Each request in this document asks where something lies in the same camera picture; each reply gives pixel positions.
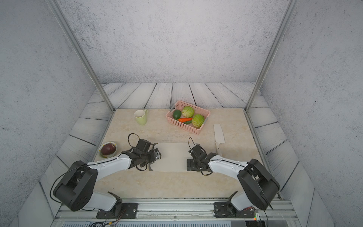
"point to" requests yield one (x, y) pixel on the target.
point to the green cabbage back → (187, 112)
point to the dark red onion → (108, 149)
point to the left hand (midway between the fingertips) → (159, 158)
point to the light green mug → (141, 116)
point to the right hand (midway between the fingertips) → (194, 166)
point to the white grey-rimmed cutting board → (174, 157)
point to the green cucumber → (187, 122)
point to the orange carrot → (185, 119)
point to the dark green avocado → (177, 114)
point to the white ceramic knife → (219, 137)
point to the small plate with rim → (107, 156)
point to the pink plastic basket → (189, 127)
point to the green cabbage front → (197, 120)
